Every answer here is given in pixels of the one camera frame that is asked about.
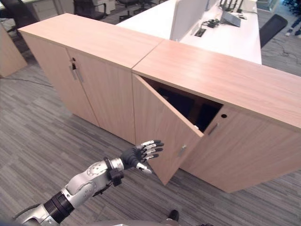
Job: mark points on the wooden cabinet with closed doors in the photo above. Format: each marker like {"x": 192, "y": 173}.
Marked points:
{"x": 94, "y": 70}

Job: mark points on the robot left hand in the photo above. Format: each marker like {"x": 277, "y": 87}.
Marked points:
{"x": 134, "y": 155}

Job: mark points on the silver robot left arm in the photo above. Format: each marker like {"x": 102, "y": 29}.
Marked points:
{"x": 77, "y": 186}

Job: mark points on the grey laptop stand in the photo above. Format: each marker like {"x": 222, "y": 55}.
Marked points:
{"x": 231, "y": 18}

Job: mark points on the white drawer pedestal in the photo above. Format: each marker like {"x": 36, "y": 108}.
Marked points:
{"x": 47, "y": 8}

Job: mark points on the wooden cabinet door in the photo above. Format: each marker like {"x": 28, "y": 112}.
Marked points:
{"x": 162, "y": 131}

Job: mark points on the robot dark foot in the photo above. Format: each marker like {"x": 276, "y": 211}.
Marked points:
{"x": 173, "y": 214}

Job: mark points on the white office desk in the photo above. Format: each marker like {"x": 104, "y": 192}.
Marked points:
{"x": 225, "y": 30}

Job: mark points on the black office chair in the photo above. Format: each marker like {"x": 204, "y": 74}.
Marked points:
{"x": 131, "y": 10}
{"x": 88, "y": 9}
{"x": 271, "y": 29}

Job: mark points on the white desk divider panel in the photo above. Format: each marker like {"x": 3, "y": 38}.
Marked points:
{"x": 190, "y": 18}

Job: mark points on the person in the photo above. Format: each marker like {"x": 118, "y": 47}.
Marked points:
{"x": 295, "y": 26}

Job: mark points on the wooden cabinet with open door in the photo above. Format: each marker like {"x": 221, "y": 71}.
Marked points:
{"x": 235, "y": 131}

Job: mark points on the wooden side panel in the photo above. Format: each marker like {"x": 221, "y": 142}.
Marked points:
{"x": 10, "y": 55}

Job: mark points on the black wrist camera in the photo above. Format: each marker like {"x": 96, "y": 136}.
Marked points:
{"x": 115, "y": 177}

